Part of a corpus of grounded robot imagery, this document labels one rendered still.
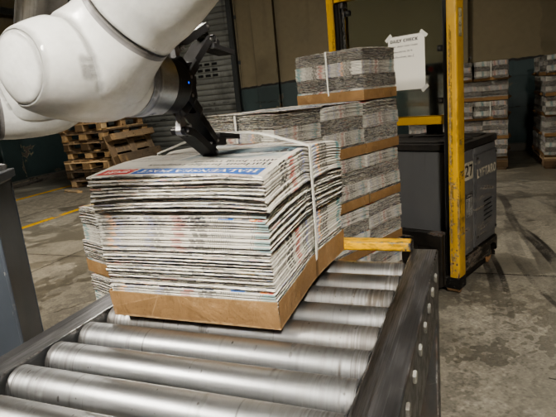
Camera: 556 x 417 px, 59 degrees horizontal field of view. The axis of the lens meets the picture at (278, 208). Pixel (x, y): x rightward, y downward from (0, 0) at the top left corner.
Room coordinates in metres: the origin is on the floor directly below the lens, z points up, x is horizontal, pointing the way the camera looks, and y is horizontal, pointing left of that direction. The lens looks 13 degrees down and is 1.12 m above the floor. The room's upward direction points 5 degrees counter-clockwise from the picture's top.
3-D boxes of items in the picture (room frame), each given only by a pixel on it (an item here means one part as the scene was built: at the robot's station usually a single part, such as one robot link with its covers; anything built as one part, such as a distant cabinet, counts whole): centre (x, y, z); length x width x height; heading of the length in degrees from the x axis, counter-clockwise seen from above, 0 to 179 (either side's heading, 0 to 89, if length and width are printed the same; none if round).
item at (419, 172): (3.00, -0.93, 0.40); 0.69 x 0.55 x 0.80; 47
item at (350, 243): (1.01, -0.06, 0.81); 0.43 x 0.03 x 0.02; 67
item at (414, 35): (2.74, -0.69, 1.28); 0.57 x 0.01 x 0.65; 47
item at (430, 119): (2.76, -0.70, 0.92); 0.57 x 0.01 x 0.05; 47
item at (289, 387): (0.58, 0.14, 0.77); 0.47 x 0.05 x 0.05; 67
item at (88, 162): (8.22, 2.66, 0.65); 1.33 x 0.94 x 1.30; 161
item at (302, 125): (1.98, 0.03, 0.95); 0.38 x 0.29 x 0.23; 48
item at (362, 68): (2.41, -0.38, 0.65); 0.39 x 0.30 x 1.29; 47
